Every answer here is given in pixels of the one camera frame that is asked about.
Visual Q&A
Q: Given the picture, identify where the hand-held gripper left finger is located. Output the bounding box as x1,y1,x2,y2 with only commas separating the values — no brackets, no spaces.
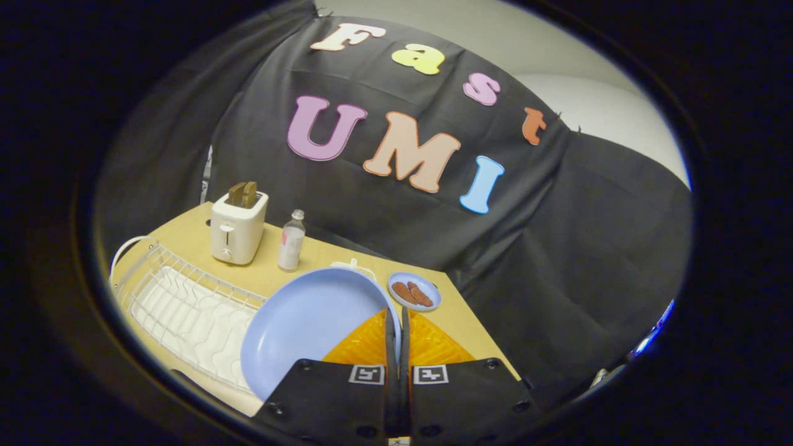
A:
253,309,399,442

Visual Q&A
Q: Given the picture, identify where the clear plastic bottle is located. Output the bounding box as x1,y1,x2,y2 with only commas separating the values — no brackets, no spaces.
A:
278,209,306,272

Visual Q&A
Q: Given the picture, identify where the black backdrop cloth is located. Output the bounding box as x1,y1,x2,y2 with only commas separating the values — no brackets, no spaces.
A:
99,0,693,409

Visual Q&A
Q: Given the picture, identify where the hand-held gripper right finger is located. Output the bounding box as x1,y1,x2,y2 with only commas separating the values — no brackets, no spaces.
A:
400,307,543,442

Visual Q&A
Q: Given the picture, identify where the white wire dish rack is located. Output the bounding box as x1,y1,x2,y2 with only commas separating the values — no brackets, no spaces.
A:
110,236,268,393

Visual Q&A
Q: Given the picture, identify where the blue plate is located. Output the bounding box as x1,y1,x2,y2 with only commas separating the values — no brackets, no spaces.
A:
240,268,402,401

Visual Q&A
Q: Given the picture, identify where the small blue saucer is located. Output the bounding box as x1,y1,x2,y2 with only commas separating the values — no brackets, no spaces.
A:
387,272,442,312

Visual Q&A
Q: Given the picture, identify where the white toaster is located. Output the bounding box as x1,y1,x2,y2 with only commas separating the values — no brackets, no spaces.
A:
210,190,269,266

